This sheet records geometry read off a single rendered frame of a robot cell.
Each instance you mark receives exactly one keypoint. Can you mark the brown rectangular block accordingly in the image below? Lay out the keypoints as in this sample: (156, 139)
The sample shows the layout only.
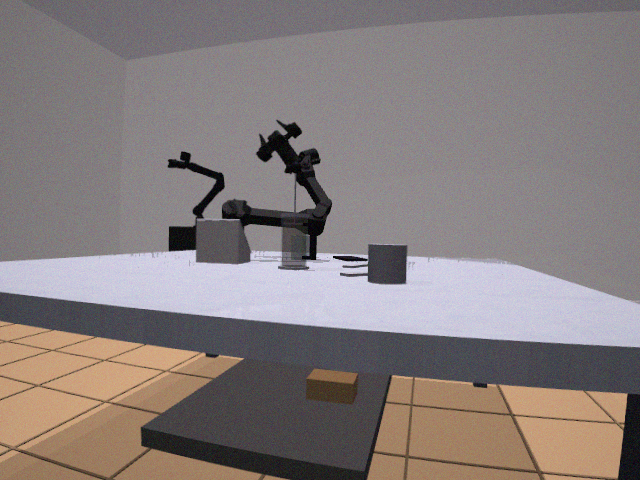
(332, 386)

